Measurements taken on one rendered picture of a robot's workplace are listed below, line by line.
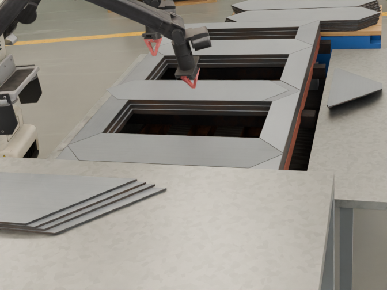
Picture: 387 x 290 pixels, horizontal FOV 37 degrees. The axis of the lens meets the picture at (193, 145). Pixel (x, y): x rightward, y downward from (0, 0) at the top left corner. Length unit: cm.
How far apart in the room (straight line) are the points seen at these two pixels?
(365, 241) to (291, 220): 161
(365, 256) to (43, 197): 171
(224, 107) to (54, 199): 96
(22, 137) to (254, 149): 95
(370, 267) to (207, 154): 113
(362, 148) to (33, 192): 112
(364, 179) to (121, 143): 80
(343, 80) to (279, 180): 115
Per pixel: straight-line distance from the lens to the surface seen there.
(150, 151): 190
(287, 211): 126
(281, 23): 290
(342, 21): 295
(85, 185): 141
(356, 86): 240
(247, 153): 182
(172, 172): 143
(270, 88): 222
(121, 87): 241
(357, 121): 223
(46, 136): 413
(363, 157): 201
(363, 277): 266
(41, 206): 138
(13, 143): 231
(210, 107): 218
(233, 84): 228
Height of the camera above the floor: 181
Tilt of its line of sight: 30 degrees down
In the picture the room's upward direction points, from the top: 8 degrees counter-clockwise
